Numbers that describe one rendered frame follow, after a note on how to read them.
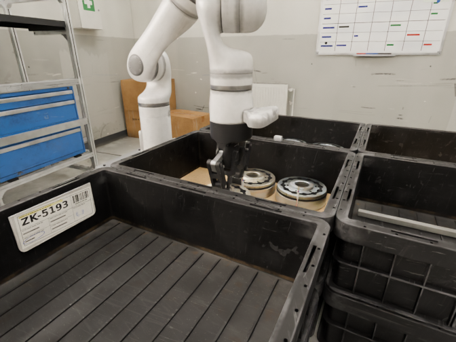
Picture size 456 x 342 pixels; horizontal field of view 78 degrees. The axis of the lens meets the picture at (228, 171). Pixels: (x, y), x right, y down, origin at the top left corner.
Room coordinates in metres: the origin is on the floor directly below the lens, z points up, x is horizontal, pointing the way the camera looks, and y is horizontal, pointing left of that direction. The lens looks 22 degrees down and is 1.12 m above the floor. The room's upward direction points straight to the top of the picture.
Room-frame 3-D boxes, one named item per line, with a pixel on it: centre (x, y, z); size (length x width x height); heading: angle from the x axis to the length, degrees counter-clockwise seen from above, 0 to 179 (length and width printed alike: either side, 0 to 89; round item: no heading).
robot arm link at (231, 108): (0.48, -0.02, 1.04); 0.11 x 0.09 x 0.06; 62
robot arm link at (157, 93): (0.87, 0.22, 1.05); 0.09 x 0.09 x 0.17; 62
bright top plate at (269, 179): (0.59, -0.06, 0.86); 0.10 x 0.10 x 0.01
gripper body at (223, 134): (0.49, -0.01, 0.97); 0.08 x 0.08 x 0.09
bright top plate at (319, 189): (0.54, -0.15, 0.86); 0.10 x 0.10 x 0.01
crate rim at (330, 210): (0.52, -0.02, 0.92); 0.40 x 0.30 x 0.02; 62
